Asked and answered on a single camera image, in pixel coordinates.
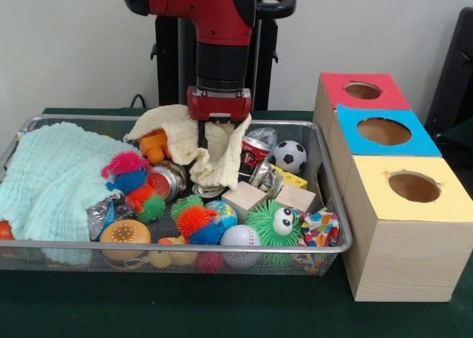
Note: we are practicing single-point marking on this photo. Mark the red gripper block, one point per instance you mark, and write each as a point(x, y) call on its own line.
point(218, 107)

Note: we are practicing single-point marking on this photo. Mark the cream muslin cloth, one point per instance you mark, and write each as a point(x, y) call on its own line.
point(181, 131)

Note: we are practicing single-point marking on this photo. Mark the light blue muslin cloth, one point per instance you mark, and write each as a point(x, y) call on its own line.
point(48, 182)

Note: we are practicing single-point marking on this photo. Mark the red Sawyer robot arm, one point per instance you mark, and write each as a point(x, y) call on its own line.
point(221, 16)

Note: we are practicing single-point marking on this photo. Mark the shallow metal mesh bin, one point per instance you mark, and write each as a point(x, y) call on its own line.
point(258, 122)

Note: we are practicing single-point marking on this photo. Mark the wooden box with three holes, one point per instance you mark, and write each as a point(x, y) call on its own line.
point(406, 264)

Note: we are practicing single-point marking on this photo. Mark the orange plastic toy brick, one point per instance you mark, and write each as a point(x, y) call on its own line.
point(153, 145)

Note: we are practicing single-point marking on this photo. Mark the plain wooden cube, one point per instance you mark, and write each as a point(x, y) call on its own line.
point(295, 198)
point(242, 199)

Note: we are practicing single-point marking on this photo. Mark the black and white soccer ball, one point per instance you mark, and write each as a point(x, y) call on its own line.
point(289, 157)

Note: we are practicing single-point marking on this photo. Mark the white toy baseball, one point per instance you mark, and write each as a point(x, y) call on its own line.
point(240, 237)

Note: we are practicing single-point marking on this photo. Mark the green fuzzy googly-eyed toy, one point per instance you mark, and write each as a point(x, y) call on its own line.
point(269, 225)

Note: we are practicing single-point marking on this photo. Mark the toy hamburger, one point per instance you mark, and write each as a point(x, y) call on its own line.
point(125, 234)

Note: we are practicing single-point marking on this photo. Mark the colourful patterned packet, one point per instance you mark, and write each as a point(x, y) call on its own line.
point(319, 229)

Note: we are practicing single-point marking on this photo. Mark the black upright panel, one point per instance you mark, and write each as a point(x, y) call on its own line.
point(454, 75)

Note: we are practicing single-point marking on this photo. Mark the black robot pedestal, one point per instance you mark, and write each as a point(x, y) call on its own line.
point(173, 64)

